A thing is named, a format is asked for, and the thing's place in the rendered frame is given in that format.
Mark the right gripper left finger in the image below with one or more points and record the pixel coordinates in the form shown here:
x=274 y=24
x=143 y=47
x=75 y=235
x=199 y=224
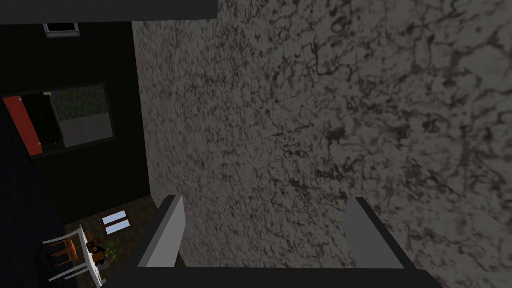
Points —
x=167 y=236

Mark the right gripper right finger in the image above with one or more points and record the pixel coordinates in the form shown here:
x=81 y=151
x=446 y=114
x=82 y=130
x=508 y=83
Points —
x=370 y=240

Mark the white window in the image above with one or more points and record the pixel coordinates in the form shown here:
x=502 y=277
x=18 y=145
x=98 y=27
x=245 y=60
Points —
x=116 y=222

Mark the white table with chairs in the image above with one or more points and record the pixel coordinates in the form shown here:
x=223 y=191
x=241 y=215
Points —
x=80 y=256

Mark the red door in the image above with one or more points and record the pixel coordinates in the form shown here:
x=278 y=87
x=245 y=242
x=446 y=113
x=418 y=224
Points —
x=23 y=124

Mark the grey framed window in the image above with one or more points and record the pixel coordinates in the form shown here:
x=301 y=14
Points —
x=62 y=29

